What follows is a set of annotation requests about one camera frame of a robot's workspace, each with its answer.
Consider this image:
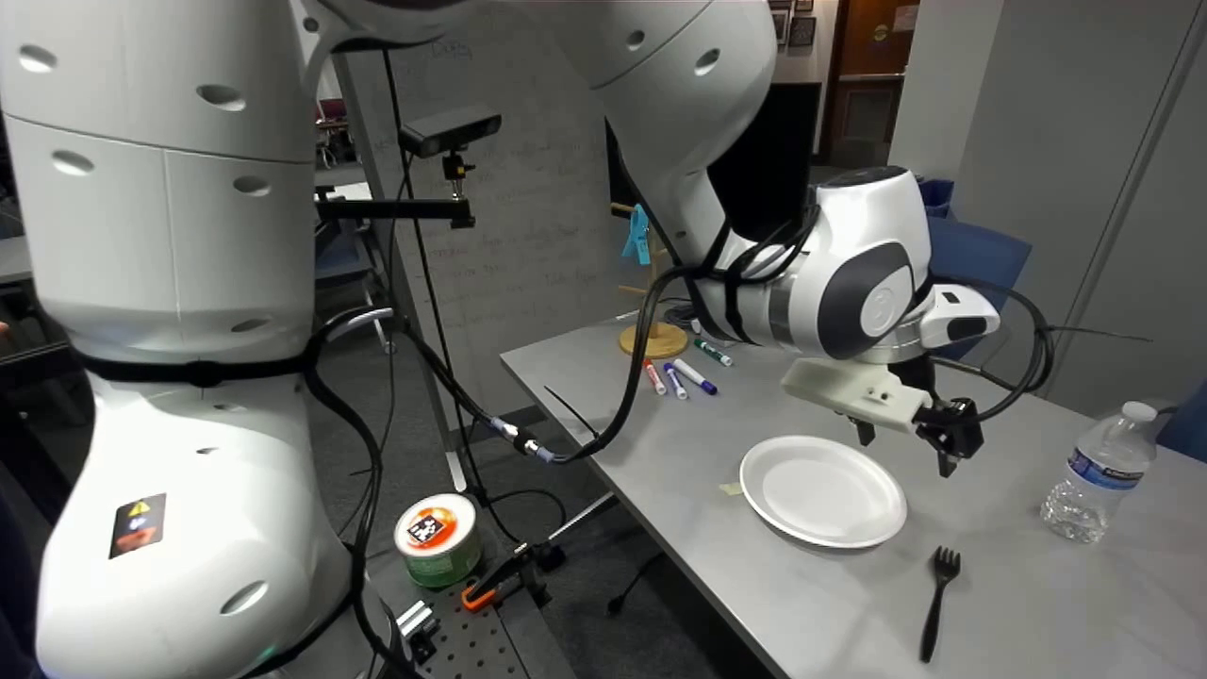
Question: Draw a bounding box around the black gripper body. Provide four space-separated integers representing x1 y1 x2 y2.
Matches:
916 400 985 460

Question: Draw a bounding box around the black plastic fork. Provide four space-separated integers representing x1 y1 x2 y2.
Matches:
919 549 961 661

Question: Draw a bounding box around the blue cap marker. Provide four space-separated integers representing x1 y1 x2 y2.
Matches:
671 360 719 397

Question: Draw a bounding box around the white blue marker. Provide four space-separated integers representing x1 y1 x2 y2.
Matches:
660 363 688 400

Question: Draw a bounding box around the white paper plate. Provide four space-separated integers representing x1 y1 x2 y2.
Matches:
739 436 910 550

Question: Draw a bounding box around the clear plastic water bottle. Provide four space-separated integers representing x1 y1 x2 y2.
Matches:
1040 400 1157 545

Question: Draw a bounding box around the blue office chair far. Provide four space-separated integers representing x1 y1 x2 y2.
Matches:
926 218 1028 311

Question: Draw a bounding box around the round wooden disc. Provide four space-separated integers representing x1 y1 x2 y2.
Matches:
617 322 688 360

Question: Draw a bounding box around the orange black clamp tool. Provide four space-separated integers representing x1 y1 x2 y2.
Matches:
456 545 566 615

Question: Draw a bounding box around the green white round container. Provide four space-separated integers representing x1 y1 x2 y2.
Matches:
390 496 483 592

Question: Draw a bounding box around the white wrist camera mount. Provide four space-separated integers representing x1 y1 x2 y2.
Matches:
779 363 930 429

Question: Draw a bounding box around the black floor cable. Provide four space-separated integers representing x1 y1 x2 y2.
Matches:
296 287 681 679

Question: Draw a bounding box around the black camera on stand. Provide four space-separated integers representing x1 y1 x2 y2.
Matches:
314 105 505 237

